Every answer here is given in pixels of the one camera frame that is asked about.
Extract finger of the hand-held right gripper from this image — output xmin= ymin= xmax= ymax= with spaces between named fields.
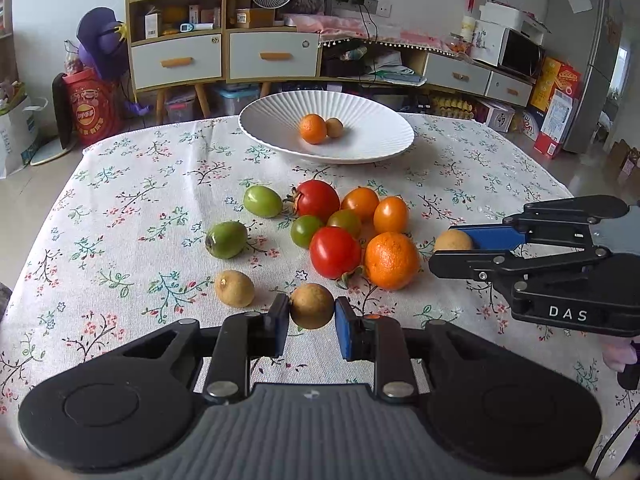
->
xmin=455 ymin=195 xmax=629 ymax=252
xmin=428 ymin=246 xmax=614 ymax=281

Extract black bag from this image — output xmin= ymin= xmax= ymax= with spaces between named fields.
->
xmin=322 ymin=45 xmax=369 ymax=79

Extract yellow-green tomato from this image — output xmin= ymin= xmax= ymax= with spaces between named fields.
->
xmin=326 ymin=209 xmax=362 ymax=238

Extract orange tomato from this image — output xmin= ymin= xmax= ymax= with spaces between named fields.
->
xmin=373 ymin=196 xmax=411 ymax=235
xmin=340 ymin=186 xmax=381 ymax=223

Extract small green tomato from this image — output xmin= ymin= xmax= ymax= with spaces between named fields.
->
xmin=290 ymin=215 xmax=325 ymax=249

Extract white drawer orange handle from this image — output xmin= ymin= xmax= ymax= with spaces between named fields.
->
xmin=131 ymin=35 xmax=224 ymax=90
xmin=228 ymin=31 xmax=320 ymax=81

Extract white paper bag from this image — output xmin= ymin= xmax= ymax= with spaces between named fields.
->
xmin=0 ymin=94 xmax=42 ymax=179

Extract brown paper bag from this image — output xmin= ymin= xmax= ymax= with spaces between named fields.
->
xmin=607 ymin=139 xmax=640 ymax=184

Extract white printed box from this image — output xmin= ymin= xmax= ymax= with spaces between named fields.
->
xmin=475 ymin=99 xmax=516 ymax=134

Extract purple plush toy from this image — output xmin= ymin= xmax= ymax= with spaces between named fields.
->
xmin=75 ymin=6 xmax=152 ymax=117

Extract clear storage box blue lid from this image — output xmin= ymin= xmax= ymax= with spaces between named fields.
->
xmin=214 ymin=85 xmax=261 ymax=119

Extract black cable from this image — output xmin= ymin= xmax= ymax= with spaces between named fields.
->
xmin=593 ymin=407 xmax=640 ymax=478

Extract orange cardboard box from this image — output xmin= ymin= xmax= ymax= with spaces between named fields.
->
xmin=529 ymin=56 xmax=584 ymax=114

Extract low wooden cabinet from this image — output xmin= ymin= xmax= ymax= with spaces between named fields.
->
xmin=320 ymin=35 xmax=536 ymax=109

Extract small mandarin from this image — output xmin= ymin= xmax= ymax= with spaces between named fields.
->
xmin=299 ymin=113 xmax=328 ymax=145

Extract yellow egg tray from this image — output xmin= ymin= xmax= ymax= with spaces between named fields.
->
xmin=429 ymin=94 xmax=476 ymax=120

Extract pile of papers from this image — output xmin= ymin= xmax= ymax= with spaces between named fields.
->
xmin=369 ymin=52 xmax=427 ymax=87

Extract grey fridge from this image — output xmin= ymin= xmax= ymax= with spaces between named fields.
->
xmin=542 ymin=0 xmax=622 ymax=154

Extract white red box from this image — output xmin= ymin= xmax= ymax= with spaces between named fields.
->
xmin=533 ymin=88 xmax=580 ymax=159

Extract white microwave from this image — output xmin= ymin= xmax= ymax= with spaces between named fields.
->
xmin=472 ymin=20 xmax=546 ymax=79

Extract clear storage box pink contents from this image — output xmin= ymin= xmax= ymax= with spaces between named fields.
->
xmin=164 ymin=91 xmax=197 ymax=124

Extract pink cloth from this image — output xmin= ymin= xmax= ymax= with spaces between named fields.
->
xmin=284 ymin=12 xmax=457 ymax=57

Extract red tomato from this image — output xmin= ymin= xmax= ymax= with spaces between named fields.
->
xmin=309 ymin=226 xmax=365 ymax=289
xmin=284 ymin=179 xmax=341 ymax=224

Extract white ribbed plate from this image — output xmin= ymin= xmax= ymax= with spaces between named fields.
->
xmin=238 ymin=91 xmax=416 ymax=164

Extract red snack bucket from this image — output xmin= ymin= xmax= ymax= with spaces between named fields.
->
xmin=62 ymin=67 xmax=121 ymax=146

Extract large orange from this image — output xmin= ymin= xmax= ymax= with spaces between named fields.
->
xmin=363 ymin=231 xmax=422 ymax=292

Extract floral tablecloth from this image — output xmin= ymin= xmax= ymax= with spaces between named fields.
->
xmin=0 ymin=112 xmax=640 ymax=480

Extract black flat board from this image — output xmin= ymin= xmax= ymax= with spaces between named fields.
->
xmin=52 ymin=72 xmax=77 ymax=152

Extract wooden shelf cabinet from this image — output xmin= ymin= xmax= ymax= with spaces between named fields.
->
xmin=124 ymin=0 xmax=338 ymax=125

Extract small cardboard box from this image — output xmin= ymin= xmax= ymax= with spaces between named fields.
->
xmin=235 ymin=8 xmax=275 ymax=29

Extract white oval base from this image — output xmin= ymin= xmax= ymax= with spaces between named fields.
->
xmin=30 ymin=136 xmax=77 ymax=167

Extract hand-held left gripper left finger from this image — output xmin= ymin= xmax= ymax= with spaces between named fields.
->
xmin=121 ymin=294 xmax=291 ymax=404

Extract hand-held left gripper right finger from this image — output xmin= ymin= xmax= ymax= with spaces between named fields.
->
xmin=333 ymin=296 xmax=506 ymax=404

